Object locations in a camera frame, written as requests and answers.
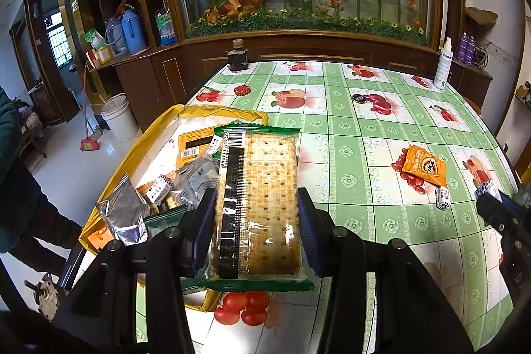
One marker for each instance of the blue thermos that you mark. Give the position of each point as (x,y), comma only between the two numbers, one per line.
(132,32)

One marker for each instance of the blue white patterned candy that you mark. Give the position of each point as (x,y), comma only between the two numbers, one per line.
(159,188)

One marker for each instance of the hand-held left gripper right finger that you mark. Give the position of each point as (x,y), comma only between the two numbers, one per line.
(309,233)

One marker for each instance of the grey blue water jug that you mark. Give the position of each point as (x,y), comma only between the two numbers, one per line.
(114,36)

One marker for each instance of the brown wall ornament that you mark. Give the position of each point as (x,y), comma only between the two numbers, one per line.
(481,16)

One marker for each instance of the dark green packet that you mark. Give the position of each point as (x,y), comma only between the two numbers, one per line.
(166,223)

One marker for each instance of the white candy dark print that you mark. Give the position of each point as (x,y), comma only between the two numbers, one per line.
(443,198)

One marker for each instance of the white candy blue print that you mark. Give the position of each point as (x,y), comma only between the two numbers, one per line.
(486,188)

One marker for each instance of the silver foil packet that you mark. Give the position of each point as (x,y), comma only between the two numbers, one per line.
(122,213)

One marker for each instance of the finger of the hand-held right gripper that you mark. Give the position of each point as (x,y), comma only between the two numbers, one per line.
(495,211)

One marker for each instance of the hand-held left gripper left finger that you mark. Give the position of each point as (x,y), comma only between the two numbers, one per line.
(203,229)

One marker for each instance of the green white plastic bag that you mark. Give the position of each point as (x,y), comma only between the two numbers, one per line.
(165,26)

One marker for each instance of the white spray bottle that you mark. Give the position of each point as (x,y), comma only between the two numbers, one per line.
(443,65)

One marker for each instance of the cracker packet green trim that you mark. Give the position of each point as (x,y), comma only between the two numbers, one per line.
(257,192)

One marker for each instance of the round metal fitting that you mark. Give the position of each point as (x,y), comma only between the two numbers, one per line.
(46,298)

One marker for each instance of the yellow cardboard box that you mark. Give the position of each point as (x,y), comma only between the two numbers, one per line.
(137,155)

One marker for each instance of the clear plastic grey packet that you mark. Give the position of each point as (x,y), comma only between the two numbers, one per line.
(195,177)

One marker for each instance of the orange packet black label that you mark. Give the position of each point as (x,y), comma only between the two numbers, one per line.
(195,144)

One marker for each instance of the barred window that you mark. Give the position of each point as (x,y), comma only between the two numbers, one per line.
(57,41)

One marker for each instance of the green white packet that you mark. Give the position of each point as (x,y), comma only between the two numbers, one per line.
(94,39)

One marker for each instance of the wooden sideboard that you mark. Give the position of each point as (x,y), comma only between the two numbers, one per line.
(166,76)

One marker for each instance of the white plastic bucket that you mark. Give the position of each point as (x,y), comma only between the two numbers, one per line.
(119,119)

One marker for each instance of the green fruit print tablecloth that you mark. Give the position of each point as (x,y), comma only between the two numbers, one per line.
(352,155)

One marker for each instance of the purple bottle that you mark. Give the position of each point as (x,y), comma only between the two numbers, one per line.
(463,48)
(471,49)

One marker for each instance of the red broom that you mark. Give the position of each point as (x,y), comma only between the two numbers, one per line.
(89,144)

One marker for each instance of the small dark jar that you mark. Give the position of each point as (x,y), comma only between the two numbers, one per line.
(237,57)

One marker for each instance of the small cardboard box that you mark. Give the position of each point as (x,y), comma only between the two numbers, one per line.
(103,55)

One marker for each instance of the orange packet round brown logo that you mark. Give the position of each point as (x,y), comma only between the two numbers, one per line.
(425,167)

